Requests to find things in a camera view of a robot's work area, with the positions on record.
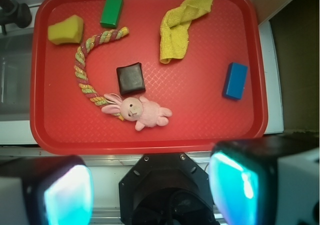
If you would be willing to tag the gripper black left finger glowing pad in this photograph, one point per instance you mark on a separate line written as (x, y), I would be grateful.
(46, 191)

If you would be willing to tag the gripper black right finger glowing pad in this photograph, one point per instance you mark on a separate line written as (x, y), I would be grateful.
(272, 180)

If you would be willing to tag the blue rectangular block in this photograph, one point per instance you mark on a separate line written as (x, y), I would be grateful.
(235, 81)

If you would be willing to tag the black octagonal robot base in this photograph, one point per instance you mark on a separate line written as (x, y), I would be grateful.
(166, 189)

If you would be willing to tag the dark brown square block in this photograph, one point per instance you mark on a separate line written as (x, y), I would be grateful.
(130, 79)

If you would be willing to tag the green rectangular block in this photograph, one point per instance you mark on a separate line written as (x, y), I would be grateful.
(111, 13)

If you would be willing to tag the pink plush bunny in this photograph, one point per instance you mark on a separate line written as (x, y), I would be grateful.
(144, 112)

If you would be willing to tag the red plastic tray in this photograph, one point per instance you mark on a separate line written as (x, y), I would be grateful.
(64, 122)

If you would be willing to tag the yellow knitted cloth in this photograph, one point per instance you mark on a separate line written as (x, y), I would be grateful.
(174, 28)

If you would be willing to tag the yellow sponge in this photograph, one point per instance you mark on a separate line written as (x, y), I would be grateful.
(68, 31)

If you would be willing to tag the black clamp knob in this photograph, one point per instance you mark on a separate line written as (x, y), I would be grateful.
(13, 12)

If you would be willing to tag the multicolour twisted rope toy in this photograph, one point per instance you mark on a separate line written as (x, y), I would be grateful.
(80, 67)

